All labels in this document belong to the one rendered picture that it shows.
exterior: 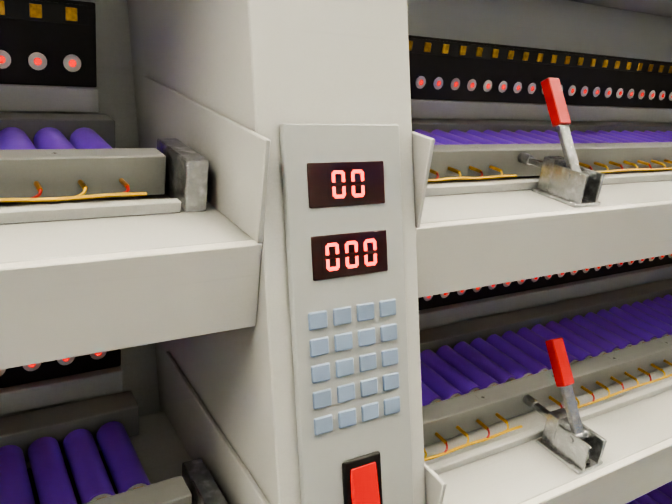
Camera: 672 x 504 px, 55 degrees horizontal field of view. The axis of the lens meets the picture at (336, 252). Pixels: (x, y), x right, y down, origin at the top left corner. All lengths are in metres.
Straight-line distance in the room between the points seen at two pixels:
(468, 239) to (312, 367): 0.13
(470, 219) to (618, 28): 0.51
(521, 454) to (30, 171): 0.38
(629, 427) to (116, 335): 0.43
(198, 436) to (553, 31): 0.56
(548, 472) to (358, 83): 0.31
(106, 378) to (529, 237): 0.30
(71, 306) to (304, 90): 0.15
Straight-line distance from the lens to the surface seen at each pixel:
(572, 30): 0.80
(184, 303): 0.31
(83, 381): 0.47
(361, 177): 0.33
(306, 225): 0.32
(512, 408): 0.54
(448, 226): 0.38
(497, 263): 0.42
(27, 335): 0.29
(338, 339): 0.33
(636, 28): 0.90
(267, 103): 0.31
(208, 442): 0.42
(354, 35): 0.35
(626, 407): 0.62
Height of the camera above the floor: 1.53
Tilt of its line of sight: 6 degrees down
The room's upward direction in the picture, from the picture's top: 3 degrees counter-clockwise
